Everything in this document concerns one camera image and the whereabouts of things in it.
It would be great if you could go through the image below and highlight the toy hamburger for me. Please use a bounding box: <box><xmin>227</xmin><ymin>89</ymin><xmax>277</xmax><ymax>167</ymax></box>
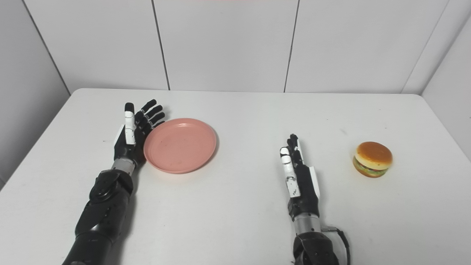
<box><xmin>353</xmin><ymin>141</ymin><xmax>393</xmax><ymax>179</ymax></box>

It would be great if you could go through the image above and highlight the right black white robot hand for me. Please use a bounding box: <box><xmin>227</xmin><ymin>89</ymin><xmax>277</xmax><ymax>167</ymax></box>
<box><xmin>280</xmin><ymin>134</ymin><xmax>321</xmax><ymax>221</ymax></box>

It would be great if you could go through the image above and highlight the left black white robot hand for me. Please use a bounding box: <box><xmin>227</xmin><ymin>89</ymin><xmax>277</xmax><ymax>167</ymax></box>
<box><xmin>113</xmin><ymin>99</ymin><xmax>166</xmax><ymax>165</ymax></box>

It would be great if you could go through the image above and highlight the pink round plate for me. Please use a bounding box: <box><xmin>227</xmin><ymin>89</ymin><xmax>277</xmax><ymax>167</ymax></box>
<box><xmin>143</xmin><ymin>118</ymin><xmax>217</xmax><ymax>174</ymax></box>

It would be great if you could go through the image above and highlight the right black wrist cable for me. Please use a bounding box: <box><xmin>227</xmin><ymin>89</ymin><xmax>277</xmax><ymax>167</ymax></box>
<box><xmin>321</xmin><ymin>225</ymin><xmax>351</xmax><ymax>265</ymax></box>

